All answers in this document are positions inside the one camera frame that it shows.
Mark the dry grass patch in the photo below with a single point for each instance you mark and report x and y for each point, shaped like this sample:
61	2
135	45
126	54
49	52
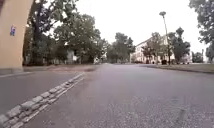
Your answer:
61	67

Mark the group of large trees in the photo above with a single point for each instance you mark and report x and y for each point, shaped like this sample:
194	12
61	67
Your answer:
75	36

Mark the grey asphalt road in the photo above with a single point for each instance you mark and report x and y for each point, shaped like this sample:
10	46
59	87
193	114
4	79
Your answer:
135	96

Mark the grey asphalt side path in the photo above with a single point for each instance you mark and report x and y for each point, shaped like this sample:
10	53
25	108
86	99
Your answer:
18	88

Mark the dark tree cluster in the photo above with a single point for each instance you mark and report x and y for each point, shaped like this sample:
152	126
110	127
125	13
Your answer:
121	48

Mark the grass verge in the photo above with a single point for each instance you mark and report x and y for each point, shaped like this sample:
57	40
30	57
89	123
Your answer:
195	67

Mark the yellow building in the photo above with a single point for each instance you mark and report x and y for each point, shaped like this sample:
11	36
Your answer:
11	43

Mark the large tree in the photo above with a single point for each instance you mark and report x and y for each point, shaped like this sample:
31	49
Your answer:
210	23

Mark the cobblestone kerb strip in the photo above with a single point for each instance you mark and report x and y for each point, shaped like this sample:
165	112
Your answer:
35	101

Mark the street lamp pole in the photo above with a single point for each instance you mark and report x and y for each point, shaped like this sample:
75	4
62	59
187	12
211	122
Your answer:
166	33

